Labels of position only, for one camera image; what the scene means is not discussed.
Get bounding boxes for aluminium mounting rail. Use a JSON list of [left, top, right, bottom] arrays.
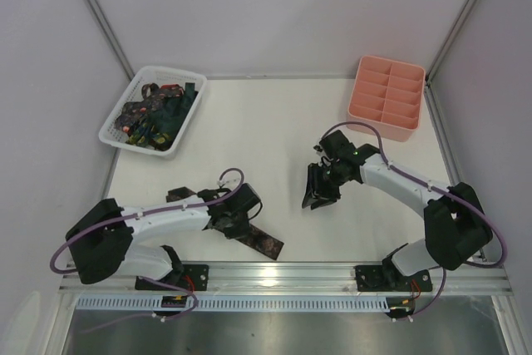
[[57, 259, 515, 293]]

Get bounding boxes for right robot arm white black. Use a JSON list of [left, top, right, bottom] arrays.
[[302, 130, 494, 287]]

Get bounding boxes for aluminium corner post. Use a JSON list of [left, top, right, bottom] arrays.
[[83, 0, 135, 79], [426, 0, 479, 86]]

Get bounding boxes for white plastic basket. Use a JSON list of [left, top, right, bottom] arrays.
[[98, 66, 208, 158]]

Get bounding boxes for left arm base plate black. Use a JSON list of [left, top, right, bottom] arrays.
[[135, 264, 209, 292]]

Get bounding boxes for left aluminium corner post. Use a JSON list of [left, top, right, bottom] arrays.
[[83, 0, 135, 79]]

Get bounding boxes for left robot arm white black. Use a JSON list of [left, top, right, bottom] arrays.
[[66, 183, 261, 284]]

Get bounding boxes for right aluminium corner post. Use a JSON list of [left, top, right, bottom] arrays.
[[426, 0, 479, 86]]

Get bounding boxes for white slotted cable duct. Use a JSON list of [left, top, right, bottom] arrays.
[[76, 294, 406, 313]]

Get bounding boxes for dark brown floral tie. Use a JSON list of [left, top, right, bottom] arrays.
[[166, 183, 284, 260]]

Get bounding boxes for pink divided organizer tray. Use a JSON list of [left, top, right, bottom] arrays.
[[347, 55, 426, 142]]

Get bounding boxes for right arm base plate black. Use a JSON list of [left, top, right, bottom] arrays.
[[354, 264, 433, 293]]

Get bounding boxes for dark green tie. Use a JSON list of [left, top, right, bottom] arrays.
[[147, 82, 198, 151]]

